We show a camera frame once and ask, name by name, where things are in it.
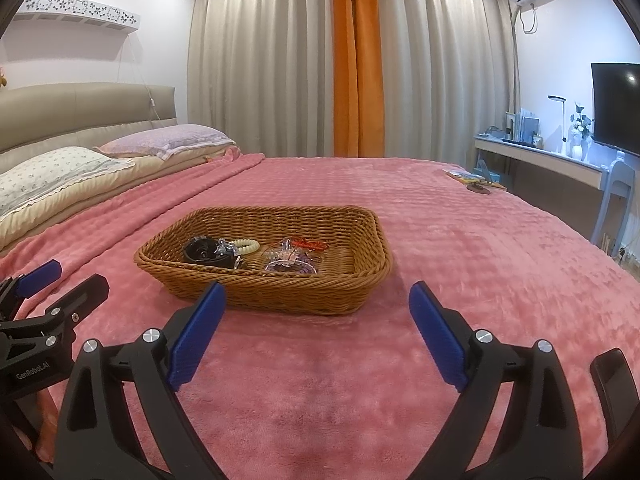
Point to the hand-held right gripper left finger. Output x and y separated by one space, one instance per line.
197 335

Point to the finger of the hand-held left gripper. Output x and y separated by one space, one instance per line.
85 297
40 277

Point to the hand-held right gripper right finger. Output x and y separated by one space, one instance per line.
440 335

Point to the brown wicker basket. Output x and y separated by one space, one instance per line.
300 300

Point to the black hair accessory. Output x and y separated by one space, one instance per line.
200 252

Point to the pink fleece blanket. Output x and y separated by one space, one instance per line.
450 240

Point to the white floral pillow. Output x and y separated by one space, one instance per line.
50 170

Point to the beige quilt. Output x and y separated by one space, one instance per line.
125 175

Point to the small dark brown object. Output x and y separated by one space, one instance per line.
479 188

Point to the colourful picture book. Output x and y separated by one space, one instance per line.
467 176

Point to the light blue box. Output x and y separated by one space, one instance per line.
492 175

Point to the beige padded headboard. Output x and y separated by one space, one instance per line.
75 110

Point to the purple pillow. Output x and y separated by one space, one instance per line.
165 140

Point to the orange plush toy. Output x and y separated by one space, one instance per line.
3 79

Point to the white desk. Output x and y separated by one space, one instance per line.
550 160

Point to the upright books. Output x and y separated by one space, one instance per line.
530 127

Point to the white vase with flowers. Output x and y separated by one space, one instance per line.
577 147

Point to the light blue chair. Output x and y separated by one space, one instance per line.
617 180

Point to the white desk lamp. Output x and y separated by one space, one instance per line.
557 98

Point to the beige curtain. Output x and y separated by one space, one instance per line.
450 70
260 60

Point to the orange curtain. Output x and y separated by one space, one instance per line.
355 60

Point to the black television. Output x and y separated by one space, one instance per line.
617 105

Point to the small picture frame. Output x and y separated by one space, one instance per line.
510 122

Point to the white wall shelf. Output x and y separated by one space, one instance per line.
75 10

